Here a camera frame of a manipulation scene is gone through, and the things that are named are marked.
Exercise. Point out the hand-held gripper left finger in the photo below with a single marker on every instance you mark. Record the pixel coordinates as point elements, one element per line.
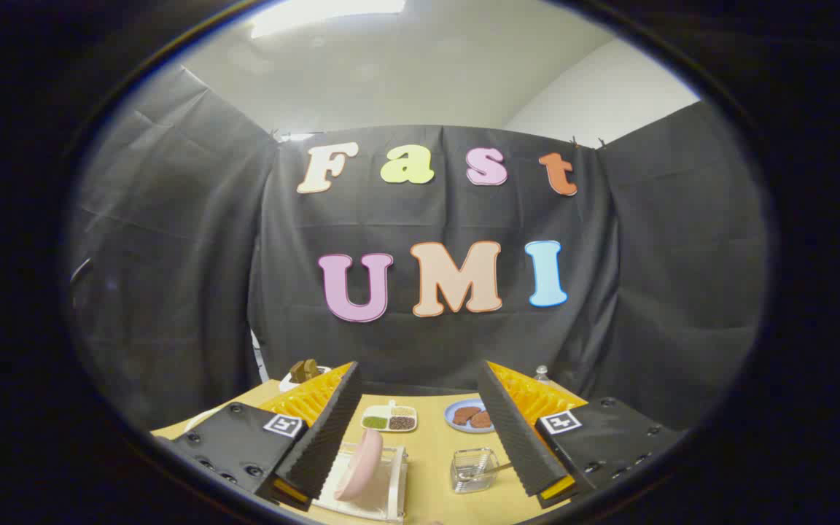
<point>325,437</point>

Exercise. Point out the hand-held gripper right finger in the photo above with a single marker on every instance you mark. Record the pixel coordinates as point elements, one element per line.
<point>518,437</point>

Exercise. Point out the pink plate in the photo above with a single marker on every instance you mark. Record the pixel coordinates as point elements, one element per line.
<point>362,459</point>

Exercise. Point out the white dish rack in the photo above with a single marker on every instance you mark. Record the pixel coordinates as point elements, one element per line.
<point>393,490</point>

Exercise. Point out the white divided seed dish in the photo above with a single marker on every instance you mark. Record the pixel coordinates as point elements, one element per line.
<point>389,417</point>

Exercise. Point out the blue plate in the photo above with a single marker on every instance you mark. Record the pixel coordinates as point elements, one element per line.
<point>451,419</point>

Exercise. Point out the brown bread slice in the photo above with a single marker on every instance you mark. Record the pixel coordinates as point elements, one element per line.
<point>464,414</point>
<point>482,421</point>

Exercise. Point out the white toaster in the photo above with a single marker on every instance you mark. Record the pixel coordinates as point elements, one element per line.
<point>290,384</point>

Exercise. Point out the clear plastic bottle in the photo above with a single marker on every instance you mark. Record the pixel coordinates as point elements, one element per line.
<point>542,375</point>

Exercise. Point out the toast slice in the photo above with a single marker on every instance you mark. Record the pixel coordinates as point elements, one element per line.
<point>305,369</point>

